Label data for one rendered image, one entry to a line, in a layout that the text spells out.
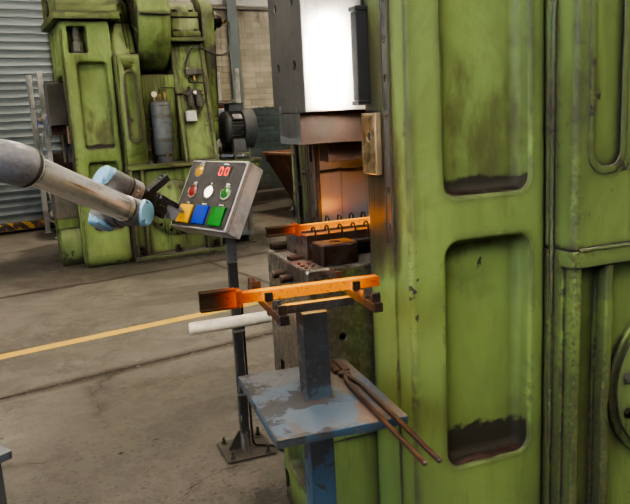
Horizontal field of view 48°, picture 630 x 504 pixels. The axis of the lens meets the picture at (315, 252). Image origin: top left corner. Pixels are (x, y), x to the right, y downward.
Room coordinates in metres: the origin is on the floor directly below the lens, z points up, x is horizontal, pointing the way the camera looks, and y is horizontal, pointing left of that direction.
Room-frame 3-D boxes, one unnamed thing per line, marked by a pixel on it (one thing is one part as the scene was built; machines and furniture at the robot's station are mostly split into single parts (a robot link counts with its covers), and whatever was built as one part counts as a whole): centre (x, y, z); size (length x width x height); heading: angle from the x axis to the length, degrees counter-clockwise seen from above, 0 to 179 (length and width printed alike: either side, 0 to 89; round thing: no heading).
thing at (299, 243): (2.31, -0.14, 0.96); 0.42 x 0.20 x 0.09; 111
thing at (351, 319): (2.27, -0.17, 0.69); 0.56 x 0.38 x 0.45; 111
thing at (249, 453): (2.73, 0.33, 0.05); 0.22 x 0.22 x 0.09; 21
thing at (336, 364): (1.51, -0.11, 0.71); 0.60 x 0.04 x 0.01; 17
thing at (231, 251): (2.73, 0.33, 0.54); 0.04 x 0.04 x 1.08; 21
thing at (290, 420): (1.59, 0.02, 0.69); 0.40 x 0.30 x 0.02; 17
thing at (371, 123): (1.99, -0.18, 1.27); 0.09 x 0.02 x 0.17; 21
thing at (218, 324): (2.53, 0.26, 0.62); 0.44 x 0.05 x 0.05; 111
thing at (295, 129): (2.31, -0.14, 1.32); 0.42 x 0.20 x 0.10; 111
